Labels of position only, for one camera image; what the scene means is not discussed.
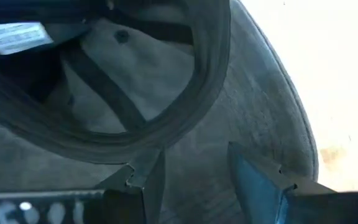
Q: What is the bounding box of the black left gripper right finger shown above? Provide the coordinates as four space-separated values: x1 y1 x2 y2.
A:
227 141 358 224

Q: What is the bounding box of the grey baseball cap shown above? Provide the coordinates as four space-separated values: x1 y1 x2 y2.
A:
0 0 319 224

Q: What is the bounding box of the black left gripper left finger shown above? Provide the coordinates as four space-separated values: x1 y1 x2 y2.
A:
95 148 167 224

